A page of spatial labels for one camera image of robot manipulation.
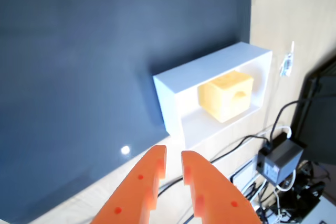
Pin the dark gray table mat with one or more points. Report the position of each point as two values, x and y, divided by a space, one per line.
92 64

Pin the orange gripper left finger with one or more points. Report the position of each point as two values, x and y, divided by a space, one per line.
136 190

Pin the yellow toy block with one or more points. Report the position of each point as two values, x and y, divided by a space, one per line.
223 98

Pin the gray power adapter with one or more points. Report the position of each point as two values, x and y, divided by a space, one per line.
281 161

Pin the white open cardboard box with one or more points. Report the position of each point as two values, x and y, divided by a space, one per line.
168 103

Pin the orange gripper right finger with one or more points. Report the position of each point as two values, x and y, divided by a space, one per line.
218 197

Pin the black monitor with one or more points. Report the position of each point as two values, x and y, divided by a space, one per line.
320 108

